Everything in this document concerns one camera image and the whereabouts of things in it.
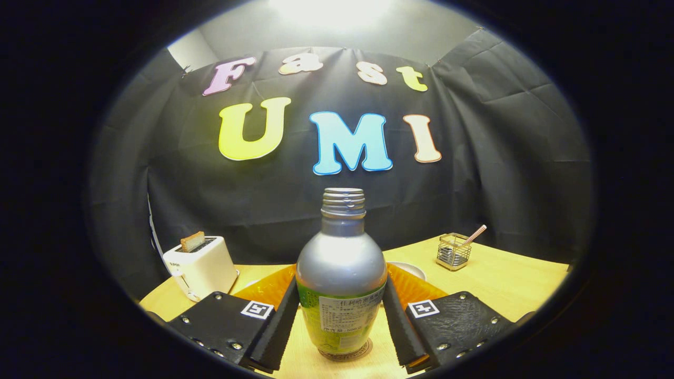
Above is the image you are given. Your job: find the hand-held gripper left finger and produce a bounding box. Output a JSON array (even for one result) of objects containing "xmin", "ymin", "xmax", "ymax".
[{"xmin": 167, "ymin": 265, "xmax": 301, "ymax": 374}]

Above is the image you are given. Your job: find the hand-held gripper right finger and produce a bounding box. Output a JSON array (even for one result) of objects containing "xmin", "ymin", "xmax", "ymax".
[{"xmin": 382, "ymin": 263, "xmax": 516, "ymax": 374}]

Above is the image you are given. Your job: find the round wooden coaster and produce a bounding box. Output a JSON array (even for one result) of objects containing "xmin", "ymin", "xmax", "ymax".
[{"xmin": 319, "ymin": 338, "xmax": 373, "ymax": 362}]

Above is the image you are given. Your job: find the silver bottle with green label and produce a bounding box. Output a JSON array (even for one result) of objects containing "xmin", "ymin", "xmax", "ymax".
[{"xmin": 295, "ymin": 188, "xmax": 388, "ymax": 356}]

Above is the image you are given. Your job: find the white round plate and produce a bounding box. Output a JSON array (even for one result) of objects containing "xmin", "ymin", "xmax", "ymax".
[{"xmin": 387, "ymin": 262, "xmax": 426, "ymax": 281}]

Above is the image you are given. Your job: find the white toaster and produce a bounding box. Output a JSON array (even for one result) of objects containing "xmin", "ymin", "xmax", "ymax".
[{"xmin": 162, "ymin": 236, "xmax": 240, "ymax": 302}]

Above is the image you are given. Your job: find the wooden table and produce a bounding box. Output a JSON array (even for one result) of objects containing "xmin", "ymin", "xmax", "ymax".
[{"xmin": 140, "ymin": 235, "xmax": 570, "ymax": 379}]

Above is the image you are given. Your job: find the pink striped straw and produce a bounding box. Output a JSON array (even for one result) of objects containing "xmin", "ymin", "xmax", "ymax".
[{"xmin": 462, "ymin": 225, "xmax": 488, "ymax": 246}]

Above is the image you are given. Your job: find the toast slice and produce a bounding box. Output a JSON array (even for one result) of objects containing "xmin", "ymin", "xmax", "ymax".
[{"xmin": 180, "ymin": 231, "xmax": 206, "ymax": 253}]

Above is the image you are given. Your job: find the black backdrop cloth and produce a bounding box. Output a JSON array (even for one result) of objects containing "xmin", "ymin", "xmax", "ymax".
[{"xmin": 87, "ymin": 26, "xmax": 596, "ymax": 301}]

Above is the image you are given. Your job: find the metal wire basket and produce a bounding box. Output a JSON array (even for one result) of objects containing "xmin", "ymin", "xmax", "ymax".
[{"xmin": 436, "ymin": 233, "xmax": 473, "ymax": 271}]

